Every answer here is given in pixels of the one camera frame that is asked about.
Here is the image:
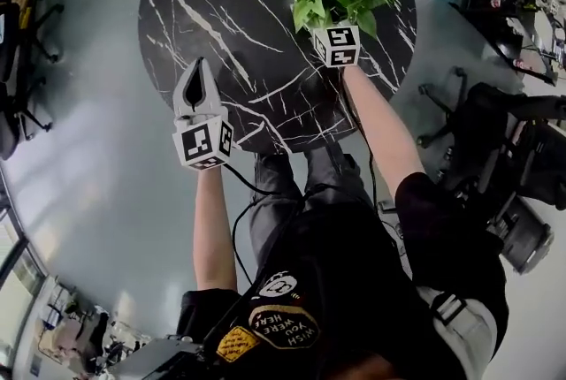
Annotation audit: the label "person's black patched shirt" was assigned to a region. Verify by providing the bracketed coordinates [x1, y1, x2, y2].
[175, 170, 509, 380]

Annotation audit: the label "person's dark gray trousers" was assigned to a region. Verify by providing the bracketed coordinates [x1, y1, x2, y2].
[246, 142, 378, 269]

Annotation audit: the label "person's left forearm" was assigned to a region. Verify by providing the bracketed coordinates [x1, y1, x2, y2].
[193, 164, 239, 293]

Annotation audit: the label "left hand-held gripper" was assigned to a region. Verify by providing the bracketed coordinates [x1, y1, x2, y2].
[172, 57, 235, 171]

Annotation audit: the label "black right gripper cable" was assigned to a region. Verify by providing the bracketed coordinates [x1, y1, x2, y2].
[340, 71, 379, 211]

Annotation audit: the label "black frame cluttered desk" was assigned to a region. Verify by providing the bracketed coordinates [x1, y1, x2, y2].
[443, 0, 566, 87]

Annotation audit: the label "gray machine box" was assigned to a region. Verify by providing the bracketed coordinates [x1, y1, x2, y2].
[485, 191, 555, 276]

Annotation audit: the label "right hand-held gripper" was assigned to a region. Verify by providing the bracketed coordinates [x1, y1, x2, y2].
[311, 25, 361, 69]

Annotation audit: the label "person's right forearm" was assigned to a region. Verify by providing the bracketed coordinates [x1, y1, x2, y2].
[341, 63, 426, 194]

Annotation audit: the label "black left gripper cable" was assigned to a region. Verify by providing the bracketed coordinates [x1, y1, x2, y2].
[219, 162, 288, 286]

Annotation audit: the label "cluttered workbench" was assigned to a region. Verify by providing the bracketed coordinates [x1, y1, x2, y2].
[33, 275, 149, 376]

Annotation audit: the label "gray shoulder strap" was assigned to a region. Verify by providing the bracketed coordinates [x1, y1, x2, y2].
[414, 284, 501, 380]

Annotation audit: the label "black office chair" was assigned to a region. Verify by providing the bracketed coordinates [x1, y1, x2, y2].
[0, 0, 66, 162]
[417, 65, 566, 211]

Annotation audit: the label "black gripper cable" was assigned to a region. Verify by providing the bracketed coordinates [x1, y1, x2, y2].
[340, 71, 379, 211]
[219, 162, 288, 286]

